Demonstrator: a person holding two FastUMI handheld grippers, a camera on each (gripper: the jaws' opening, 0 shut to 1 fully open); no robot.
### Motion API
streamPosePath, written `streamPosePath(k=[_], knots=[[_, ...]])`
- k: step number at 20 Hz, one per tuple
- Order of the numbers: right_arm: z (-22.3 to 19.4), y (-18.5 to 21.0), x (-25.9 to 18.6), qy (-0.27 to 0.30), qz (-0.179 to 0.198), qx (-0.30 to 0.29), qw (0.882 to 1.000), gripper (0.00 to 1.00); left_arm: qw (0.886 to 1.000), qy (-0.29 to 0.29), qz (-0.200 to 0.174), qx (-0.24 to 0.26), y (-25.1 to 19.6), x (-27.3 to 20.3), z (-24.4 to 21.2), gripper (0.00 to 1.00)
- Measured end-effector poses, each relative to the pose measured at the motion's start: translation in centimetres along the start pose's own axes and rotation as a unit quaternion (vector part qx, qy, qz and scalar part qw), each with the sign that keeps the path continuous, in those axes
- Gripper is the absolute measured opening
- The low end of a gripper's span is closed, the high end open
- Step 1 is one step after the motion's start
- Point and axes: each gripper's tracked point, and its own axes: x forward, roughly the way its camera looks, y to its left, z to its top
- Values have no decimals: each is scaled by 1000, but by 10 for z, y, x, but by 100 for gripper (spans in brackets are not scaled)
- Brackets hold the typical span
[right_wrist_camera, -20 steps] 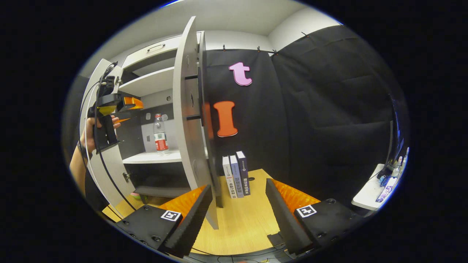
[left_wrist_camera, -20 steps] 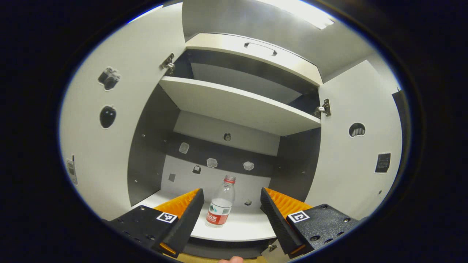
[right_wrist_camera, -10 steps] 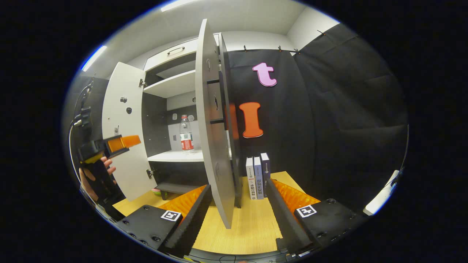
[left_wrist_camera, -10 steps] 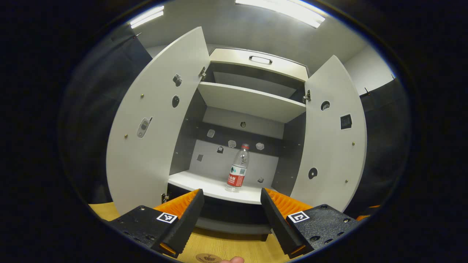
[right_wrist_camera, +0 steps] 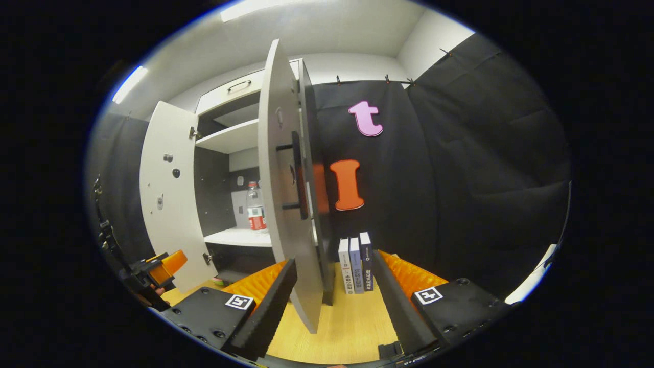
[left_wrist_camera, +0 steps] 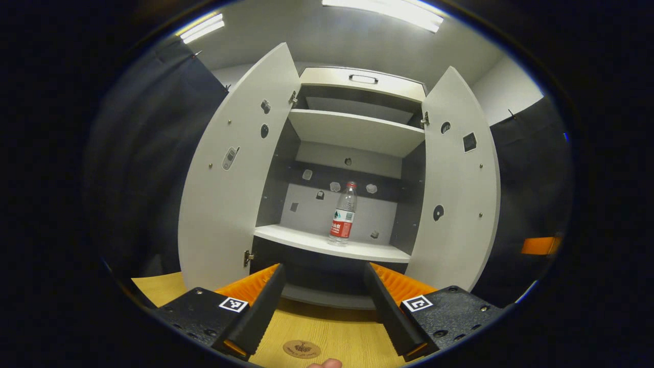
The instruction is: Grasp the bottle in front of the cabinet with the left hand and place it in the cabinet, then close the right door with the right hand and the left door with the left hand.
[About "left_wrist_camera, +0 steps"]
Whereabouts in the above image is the white cabinet drawer front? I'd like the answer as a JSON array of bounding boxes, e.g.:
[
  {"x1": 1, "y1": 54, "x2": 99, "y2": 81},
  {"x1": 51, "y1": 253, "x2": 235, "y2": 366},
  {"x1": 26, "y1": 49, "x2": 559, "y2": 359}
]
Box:
[{"x1": 299, "y1": 67, "x2": 426, "y2": 103}]

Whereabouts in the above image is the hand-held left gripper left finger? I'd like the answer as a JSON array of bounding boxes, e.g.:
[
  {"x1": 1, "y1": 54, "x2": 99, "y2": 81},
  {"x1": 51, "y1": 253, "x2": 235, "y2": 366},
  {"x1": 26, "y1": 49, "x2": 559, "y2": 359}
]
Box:
[{"x1": 153, "y1": 263, "x2": 287, "y2": 361}]

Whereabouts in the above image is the black backdrop cloth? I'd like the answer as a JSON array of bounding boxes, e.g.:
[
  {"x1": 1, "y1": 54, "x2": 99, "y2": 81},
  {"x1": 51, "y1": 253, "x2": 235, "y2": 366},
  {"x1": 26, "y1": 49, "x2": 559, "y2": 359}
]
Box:
[
  {"x1": 470, "y1": 96, "x2": 574, "y2": 308},
  {"x1": 84, "y1": 38, "x2": 229, "y2": 279}
]

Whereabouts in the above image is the clear plastic water bottle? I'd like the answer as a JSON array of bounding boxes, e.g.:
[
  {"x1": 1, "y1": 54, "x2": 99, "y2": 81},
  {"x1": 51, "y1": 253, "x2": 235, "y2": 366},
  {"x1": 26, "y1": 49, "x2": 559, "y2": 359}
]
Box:
[{"x1": 328, "y1": 181, "x2": 358, "y2": 246}]

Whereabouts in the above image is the white cabinet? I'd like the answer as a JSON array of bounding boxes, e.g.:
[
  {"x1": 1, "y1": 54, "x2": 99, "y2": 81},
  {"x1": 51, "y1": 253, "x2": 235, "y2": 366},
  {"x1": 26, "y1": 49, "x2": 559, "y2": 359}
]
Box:
[{"x1": 248, "y1": 66, "x2": 427, "y2": 310}]

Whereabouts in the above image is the white cabinet shelf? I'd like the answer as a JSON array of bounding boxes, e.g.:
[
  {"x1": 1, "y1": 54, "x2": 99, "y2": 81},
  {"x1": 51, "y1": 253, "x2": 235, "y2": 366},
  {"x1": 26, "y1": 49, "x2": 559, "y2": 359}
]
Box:
[
  {"x1": 254, "y1": 224, "x2": 412, "y2": 264},
  {"x1": 288, "y1": 109, "x2": 426, "y2": 158}
]

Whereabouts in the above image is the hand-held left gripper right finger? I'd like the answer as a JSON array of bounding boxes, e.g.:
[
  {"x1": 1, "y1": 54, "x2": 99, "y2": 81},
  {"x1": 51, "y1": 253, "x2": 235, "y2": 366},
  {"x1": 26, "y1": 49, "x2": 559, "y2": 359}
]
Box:
[{"x1": 364, "y1": 262, "x2": 504, "y2": 362}]

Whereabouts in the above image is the white cabinet door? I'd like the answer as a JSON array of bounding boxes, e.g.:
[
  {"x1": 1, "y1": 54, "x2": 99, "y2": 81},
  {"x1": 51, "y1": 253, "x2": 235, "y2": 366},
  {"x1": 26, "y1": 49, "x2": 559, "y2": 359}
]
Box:
[
  {"x1": 177, "y1": 42, "x2": 302, "y2": 291},
  {"x1": 404, "y1": 66, "x2": 501, "y2": 292}
]

